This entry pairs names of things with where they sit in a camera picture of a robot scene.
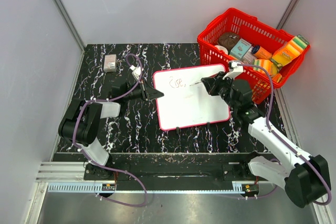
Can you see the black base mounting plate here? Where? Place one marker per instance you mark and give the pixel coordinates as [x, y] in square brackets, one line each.
[175, 172]

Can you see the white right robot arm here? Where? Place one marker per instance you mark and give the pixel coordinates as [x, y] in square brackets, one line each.
[304, 178]

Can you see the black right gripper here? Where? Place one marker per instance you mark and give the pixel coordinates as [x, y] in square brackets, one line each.
[213, 83]

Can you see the white tape roll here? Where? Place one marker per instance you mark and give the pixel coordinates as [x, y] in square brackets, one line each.
[222, 48]

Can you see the teal white carton box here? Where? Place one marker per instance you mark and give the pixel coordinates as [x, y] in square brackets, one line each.
[242, 51]

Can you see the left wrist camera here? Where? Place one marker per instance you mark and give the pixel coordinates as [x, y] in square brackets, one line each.
[136, 72]

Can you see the white slotted cable duct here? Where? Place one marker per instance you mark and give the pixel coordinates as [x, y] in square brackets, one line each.
[59, 187]

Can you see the orange cylindrical can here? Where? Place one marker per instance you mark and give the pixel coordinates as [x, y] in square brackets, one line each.
[261, 53]

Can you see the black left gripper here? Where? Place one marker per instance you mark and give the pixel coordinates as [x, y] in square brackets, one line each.
[148, 92]

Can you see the red plastic basket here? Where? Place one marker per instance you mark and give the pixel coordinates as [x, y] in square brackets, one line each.
[256, 33]

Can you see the small pink white box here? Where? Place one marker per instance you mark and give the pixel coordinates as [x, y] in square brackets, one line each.
[110, 63]

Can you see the yellow sponge pack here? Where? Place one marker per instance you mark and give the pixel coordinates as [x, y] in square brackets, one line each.
[290, 51]

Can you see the pink framed whiteboard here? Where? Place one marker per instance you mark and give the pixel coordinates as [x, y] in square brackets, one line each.
[183, 106]

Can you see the striped sponge stack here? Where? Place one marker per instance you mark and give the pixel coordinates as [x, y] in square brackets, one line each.
[264, 65]

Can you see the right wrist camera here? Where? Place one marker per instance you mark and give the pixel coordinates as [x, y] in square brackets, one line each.
[235, 69]

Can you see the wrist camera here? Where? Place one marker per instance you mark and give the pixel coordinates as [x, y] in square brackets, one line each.
[136, 72]
[235, 69]

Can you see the brown round bread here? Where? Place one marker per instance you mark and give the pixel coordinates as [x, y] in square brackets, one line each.
[228, 40]

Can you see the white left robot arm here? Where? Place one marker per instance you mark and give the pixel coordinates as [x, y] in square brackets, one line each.
[81, 121]

